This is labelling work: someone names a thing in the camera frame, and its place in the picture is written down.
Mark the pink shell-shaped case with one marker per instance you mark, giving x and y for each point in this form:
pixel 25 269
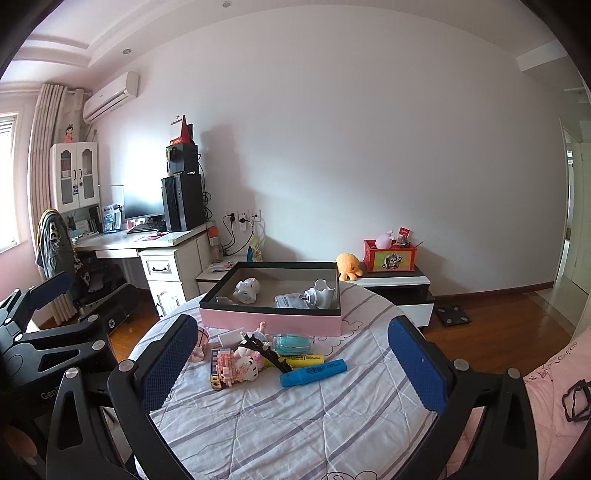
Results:
pixel 201 347

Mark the pink blanket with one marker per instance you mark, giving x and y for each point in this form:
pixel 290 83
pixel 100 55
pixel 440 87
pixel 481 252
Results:
pixel 554 397

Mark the low black-white cabinet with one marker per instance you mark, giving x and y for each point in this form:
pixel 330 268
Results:
pixel 397 288

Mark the blue snack bag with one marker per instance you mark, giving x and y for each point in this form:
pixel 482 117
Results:
pixel 255 251

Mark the chair with hanging clothes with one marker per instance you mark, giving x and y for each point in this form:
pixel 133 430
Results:
pixel 55 249

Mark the pink plush toy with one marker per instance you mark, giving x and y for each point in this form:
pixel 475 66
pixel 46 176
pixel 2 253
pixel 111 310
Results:
pixel 385 240

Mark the white sheet packet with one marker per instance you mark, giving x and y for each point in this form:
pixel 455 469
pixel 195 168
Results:
pixel 287 301

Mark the red desk calendar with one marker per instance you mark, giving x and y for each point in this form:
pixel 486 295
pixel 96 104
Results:
pixel 183 129

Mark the black computer tower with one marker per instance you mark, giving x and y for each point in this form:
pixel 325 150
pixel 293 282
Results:
pixel 182 203

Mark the pink block figure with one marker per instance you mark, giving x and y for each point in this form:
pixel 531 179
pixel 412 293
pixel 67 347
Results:
pixel 222 367

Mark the black hair clip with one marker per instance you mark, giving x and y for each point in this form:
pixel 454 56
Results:
pixel 268 353

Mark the computer monitor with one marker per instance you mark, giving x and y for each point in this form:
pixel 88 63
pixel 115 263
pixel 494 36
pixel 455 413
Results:
pixel 138 203

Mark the blue book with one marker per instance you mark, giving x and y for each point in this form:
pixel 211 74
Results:
pixel 314 373

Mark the red toy storage box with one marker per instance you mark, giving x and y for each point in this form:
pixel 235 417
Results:
pixel 390 257

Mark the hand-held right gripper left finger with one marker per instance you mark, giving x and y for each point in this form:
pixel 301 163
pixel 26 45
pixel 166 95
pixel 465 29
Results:
pixel 168 364

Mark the orange bottle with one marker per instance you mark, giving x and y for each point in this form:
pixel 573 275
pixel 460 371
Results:
pixel 213 236

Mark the striped white quilt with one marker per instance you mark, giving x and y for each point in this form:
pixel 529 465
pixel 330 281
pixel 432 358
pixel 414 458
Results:
pixel 277 415

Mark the wall socket with plugs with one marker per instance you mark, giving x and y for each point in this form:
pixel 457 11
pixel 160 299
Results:
pixel 242 217

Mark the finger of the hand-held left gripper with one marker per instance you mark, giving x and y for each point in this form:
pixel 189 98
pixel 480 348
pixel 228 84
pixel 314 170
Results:
pixel 69 330
pixel 51 285

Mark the pink unicorn pig toy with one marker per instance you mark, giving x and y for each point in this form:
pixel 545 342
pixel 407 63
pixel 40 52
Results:
pixel 243 353

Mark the white pig figurine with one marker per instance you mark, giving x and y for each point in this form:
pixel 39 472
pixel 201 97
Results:
pixel 246 291

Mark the beige curtain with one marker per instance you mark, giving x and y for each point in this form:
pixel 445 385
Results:
pixel 48 147

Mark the teal cylinder container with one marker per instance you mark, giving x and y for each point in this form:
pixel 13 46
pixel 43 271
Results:
pixel 291 344

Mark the cream door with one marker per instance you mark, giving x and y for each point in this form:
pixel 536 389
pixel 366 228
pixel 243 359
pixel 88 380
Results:
pixel 572 212

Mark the yellow highlighter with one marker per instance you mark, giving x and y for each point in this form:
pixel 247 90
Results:
pixel 302 360

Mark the white block cat figure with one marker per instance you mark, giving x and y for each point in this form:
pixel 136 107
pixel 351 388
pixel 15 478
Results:
pixel 248 368

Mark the white air conditioner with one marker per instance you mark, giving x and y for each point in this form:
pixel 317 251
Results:
pixel 111 98

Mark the orange octopus plush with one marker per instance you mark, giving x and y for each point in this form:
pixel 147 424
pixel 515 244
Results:
pixel 348 266

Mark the white glass-door cabinet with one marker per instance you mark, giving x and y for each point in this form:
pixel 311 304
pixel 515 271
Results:
pixel 74 177

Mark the small doll figure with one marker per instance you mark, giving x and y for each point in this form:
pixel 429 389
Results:
pixel 69 134

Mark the white desk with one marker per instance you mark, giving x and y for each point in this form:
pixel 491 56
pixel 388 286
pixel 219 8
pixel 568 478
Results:
pixel 152 258

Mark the window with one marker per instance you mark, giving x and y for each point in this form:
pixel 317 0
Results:
pixel 7 182

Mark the black speaker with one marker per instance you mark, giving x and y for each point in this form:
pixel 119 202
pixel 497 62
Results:
pixel 181 157

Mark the small blue-dress doll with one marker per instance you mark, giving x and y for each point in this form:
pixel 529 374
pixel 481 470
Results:
pixel 259 333

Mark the black bathroom scale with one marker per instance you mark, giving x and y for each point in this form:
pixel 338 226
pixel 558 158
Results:
pixel 453 316

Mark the black office chair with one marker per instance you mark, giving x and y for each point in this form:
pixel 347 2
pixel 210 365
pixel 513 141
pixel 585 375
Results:
pixel 104 290

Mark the white plush toy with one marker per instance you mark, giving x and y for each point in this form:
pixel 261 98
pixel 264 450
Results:
pixel 318 295

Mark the small white side table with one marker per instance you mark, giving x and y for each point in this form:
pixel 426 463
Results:
pixel 219 272

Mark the black eyeglasses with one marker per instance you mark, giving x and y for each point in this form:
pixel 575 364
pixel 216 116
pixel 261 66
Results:
pixel 577 399

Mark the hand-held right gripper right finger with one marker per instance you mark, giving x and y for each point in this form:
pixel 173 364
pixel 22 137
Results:
pixel 418 364

